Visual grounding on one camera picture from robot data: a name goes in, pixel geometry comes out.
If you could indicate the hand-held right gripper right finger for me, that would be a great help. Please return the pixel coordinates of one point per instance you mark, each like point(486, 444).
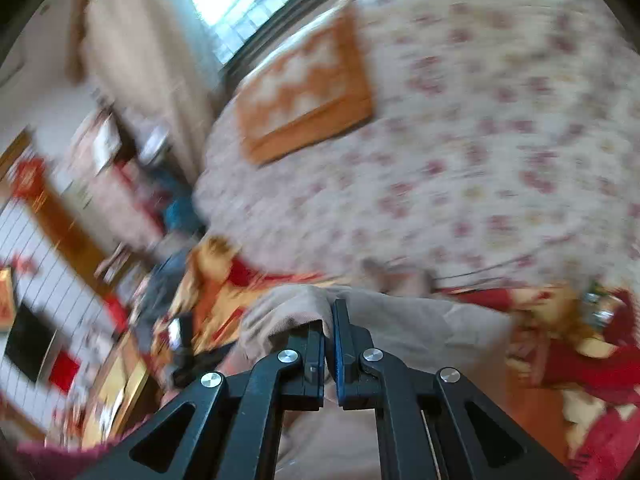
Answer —
point(343, 355)

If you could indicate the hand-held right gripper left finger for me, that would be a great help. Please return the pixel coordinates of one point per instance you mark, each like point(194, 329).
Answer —
point(315, 360)

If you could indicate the beige garment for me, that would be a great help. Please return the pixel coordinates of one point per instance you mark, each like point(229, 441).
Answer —
point(425, 330)

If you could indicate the person's left forearm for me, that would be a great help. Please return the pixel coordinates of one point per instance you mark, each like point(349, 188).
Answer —
point(65, 455)

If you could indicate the black television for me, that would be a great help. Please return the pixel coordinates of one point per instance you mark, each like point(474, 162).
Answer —
point(27, 342)

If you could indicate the floral bed sheet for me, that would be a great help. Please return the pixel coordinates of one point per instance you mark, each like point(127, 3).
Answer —
point(450, 135)

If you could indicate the red yellow printed blanket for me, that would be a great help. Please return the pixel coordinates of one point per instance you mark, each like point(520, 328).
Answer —
point(590, 360)

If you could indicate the orange patterned pillow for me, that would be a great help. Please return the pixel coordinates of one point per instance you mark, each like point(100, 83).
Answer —
point(300, 90)

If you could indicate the beige curtain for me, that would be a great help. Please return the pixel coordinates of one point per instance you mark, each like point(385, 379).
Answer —
point(145, 60)

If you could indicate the wooden door frame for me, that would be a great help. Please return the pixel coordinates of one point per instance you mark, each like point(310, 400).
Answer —
point(65, 225)

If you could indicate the red wall decoration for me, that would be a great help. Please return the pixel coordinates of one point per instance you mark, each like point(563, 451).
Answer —
point(29, 177)

